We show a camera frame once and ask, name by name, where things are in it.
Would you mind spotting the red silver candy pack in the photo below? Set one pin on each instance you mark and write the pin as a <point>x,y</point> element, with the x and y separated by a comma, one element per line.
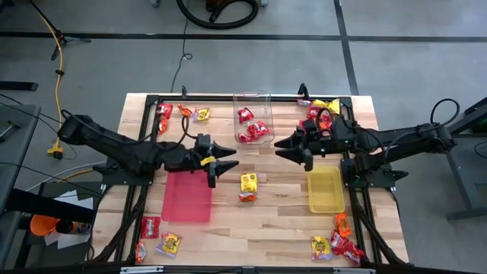
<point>140,252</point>

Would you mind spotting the yellow sour candy pack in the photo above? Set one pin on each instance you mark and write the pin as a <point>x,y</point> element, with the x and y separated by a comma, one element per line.
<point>202,114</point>
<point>170,244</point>
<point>320,248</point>
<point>334,106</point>
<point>249,182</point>
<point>319,103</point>

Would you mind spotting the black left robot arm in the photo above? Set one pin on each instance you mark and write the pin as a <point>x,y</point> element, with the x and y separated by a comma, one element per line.
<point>114,142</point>

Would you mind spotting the pink plastic bin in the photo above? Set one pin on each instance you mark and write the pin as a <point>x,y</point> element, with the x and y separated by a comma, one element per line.
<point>186,198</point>

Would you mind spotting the black flat bar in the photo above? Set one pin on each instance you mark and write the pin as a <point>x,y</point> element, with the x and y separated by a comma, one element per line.
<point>19,86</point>

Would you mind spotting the dark bottle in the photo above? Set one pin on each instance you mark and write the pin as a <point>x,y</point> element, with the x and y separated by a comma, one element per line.
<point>74,227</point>

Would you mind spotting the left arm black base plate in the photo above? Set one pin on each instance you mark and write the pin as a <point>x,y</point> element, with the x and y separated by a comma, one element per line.
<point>125,177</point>

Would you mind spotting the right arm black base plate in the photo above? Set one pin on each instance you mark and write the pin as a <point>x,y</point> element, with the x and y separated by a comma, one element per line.
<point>374,179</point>

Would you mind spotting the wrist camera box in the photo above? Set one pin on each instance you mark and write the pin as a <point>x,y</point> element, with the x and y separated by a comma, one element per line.
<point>310,126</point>
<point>203,141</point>

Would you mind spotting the black metal beam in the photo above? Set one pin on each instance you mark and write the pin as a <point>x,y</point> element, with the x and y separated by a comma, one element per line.
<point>45,205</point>

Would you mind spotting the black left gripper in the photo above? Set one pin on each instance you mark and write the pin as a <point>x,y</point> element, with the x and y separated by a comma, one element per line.
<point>188,160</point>

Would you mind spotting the white paper sheets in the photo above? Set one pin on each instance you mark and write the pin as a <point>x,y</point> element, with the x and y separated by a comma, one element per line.
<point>70,198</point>

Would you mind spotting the clear plastic bin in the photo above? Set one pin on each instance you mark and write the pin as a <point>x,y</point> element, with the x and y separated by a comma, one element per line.
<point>262,102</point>

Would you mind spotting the silver metal bracket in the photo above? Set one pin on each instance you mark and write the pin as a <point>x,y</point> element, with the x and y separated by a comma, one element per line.
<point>142,269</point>
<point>354,271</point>

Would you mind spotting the grey side table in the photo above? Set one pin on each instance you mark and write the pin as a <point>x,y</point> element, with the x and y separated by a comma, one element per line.
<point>15,152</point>

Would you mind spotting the black frame clamp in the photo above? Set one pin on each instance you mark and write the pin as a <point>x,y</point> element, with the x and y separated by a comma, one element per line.
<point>303,91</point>

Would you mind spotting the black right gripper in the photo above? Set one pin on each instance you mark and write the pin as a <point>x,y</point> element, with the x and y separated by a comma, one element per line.
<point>323,144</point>

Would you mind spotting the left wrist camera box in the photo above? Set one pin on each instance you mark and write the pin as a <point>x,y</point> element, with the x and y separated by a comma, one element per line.
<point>203,141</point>

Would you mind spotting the black tripod stand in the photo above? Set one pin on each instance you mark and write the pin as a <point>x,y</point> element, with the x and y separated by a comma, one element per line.
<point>76,39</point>

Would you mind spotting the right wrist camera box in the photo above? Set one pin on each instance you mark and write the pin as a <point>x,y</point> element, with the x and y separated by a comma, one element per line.
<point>310,126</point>

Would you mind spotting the yellow plastic bin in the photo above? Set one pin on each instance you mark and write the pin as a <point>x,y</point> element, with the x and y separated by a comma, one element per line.
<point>325,190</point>

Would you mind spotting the silver candy wrapper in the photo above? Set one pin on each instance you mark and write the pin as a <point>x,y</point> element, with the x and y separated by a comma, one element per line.
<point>303,102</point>

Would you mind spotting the grey metal stand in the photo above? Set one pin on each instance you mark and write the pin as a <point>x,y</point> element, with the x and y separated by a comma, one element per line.
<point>460,171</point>

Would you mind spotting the yellow tape tag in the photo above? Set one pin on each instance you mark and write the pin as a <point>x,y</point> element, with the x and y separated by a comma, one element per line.
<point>207,160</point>

